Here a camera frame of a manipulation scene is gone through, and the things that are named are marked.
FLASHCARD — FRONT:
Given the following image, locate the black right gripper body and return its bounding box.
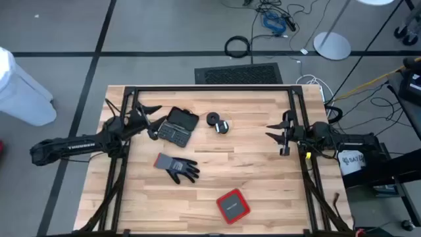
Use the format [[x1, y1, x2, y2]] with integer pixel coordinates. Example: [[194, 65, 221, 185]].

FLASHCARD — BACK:
[[280, 110, 315, 156]]

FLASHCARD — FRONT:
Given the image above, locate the black power strip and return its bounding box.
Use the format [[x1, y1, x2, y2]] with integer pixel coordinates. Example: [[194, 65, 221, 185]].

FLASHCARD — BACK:
[[283, 14, 297, 33]]

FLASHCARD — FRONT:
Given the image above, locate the wheeled metal cart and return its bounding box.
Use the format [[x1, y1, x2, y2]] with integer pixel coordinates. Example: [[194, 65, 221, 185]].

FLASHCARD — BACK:
[[393, 0, 421, 47]]

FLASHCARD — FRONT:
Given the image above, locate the white round lamp head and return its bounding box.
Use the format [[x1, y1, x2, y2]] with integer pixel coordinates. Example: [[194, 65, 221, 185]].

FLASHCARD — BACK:
[[357, 0, 395, 7]]

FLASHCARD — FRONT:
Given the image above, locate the black floor mat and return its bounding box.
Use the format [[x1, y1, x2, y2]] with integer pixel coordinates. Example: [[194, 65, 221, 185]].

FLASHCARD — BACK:
[[193, 62, 284, 85]]

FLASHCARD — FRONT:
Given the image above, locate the coiled black cable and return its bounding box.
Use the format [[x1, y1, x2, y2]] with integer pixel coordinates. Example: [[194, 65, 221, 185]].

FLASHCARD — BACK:
[[224, 35, 251, 59]]

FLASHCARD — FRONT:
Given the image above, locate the red black collapsible box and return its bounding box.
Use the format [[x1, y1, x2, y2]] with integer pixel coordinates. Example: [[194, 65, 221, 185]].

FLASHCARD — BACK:
[[216, 188, 251, 225]]

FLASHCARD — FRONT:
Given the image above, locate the black spool with white labels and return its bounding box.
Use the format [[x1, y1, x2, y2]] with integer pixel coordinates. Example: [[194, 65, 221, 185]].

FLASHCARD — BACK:
[[214, 120, 230, 135]]

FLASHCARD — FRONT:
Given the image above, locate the black electronic device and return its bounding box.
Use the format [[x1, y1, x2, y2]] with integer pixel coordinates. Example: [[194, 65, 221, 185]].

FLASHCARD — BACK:
[[398, 69, 421, 107]]

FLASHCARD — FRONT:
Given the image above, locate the white cable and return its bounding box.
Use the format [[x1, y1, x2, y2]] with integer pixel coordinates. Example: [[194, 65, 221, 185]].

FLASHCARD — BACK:
[[295, 74, 335, 103]]

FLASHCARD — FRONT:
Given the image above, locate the white printed paper bag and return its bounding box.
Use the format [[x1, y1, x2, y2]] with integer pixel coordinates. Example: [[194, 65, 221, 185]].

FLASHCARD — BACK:
[[337, 149, 366, 176]]

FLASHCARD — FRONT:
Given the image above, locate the coiled blue cable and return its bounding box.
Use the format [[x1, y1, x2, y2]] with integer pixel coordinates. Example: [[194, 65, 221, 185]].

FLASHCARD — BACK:
[[262, 11, 287, 36]]

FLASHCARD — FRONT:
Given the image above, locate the brown strap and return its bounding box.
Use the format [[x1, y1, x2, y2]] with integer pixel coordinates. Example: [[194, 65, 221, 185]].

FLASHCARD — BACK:
[[331, 192, 342, 219]]

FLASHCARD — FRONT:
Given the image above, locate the grey black work glove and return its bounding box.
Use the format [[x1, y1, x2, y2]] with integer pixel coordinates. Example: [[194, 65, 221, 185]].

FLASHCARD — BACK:
[[153, 152, 201, 185]]

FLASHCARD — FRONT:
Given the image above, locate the white plastic bin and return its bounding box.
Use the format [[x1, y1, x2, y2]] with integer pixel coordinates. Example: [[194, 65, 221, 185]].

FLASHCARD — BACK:
[[0, 46, 57, 127]]

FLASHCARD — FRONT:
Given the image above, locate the yellow floor cable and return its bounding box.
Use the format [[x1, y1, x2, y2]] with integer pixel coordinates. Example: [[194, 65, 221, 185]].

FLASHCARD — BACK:
[[334, 57, 421, 101]]

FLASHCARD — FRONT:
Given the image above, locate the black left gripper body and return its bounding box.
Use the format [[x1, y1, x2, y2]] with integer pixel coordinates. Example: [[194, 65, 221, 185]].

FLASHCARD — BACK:
[[124, 101, 159, 141]]

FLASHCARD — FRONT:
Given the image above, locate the black metal stand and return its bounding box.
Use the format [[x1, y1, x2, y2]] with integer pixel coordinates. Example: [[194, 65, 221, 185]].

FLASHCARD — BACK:
[[341, 142, 421, 228]]

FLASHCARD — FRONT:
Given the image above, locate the grey round-base floor stand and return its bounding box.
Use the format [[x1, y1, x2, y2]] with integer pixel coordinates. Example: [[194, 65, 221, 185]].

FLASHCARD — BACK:
[[312, 0, 353, 61]]

